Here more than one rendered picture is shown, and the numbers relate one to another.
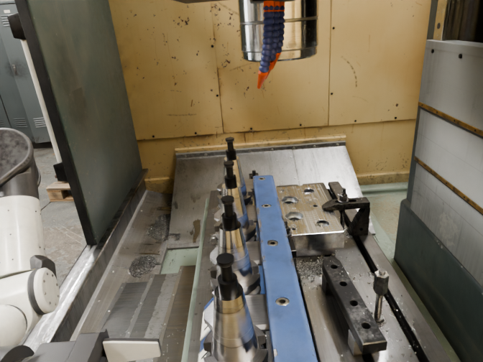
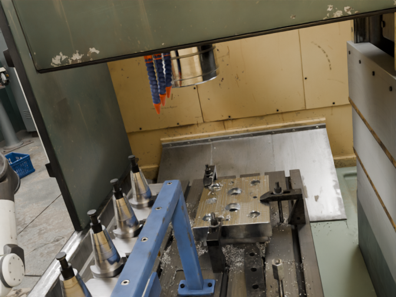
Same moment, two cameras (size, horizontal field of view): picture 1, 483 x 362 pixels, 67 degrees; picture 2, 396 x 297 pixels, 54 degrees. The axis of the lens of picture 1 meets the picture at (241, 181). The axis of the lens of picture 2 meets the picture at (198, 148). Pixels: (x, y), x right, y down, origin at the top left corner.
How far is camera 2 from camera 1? 0.35 m
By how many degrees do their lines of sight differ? 11
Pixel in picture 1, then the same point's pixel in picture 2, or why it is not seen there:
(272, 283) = (126, 269)
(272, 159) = (250, 145)
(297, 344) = not seen: outside the picture
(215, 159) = (198, 147)
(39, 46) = (25, 73)
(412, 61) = not seen: hidden behind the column
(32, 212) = (7, 212)
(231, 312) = (66, 287)
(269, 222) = (151, 222)
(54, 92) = (39, 107)
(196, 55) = not seen: hidden behind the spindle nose
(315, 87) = (289, 73)
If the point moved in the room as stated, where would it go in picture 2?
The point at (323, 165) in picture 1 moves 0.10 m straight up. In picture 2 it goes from (301, 149) to (299, 131)
